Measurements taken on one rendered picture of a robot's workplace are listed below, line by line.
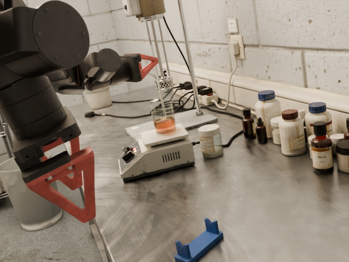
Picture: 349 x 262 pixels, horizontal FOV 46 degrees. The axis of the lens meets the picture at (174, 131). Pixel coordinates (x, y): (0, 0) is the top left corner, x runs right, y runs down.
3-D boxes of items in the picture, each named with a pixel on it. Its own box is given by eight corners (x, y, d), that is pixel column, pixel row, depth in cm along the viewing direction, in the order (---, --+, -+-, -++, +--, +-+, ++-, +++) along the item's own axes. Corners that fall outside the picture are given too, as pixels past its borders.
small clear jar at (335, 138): (349, 150, 99) (348, 133, 98) (345, 156, 96) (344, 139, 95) (333, 149, 101) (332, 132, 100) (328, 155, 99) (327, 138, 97)
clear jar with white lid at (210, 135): (210, 149, 117) (205, 123, 115) (228, 151, 113) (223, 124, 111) (198, 158, 113) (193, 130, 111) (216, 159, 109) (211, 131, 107)
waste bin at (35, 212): (16, 240, 247) (-5, 177, 234) (17, 218, 276) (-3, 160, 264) (70, 222, 256) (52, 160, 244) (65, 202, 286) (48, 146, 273)
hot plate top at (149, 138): (145, 147, 105) (144, 144, 105) (140, 135, 116) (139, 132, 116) (189, 136, 106) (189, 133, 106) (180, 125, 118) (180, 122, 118)
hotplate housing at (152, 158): (122, 183, 106) (115, 155, 104) (120, 166, 118) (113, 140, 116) (204, 163, 108) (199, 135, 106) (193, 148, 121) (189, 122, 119)
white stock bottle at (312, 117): (302, 147, 106) (298, 105, 103) (323, 141, 108) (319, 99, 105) (318, 154, 100) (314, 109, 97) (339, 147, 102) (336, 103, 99)
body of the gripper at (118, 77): (118, 54, 106) (93, 61, 102) (138, 54, 98) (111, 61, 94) (123, 79, 108) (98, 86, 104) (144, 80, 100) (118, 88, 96)
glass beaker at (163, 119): (160, 139, 108) (154, 108, 106) (151, 134, 114) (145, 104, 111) (184, 131, 111) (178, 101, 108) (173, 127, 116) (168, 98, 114)
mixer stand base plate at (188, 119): (138, 144, 135) (137, 141, 134) (124, 131, 153) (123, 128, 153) (219, 120, 143) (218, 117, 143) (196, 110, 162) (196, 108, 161)
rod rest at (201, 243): (189, 267, 67) (185, 248, 66) (174, 261, 70) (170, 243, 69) (224, 236, 74) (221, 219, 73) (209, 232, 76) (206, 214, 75)
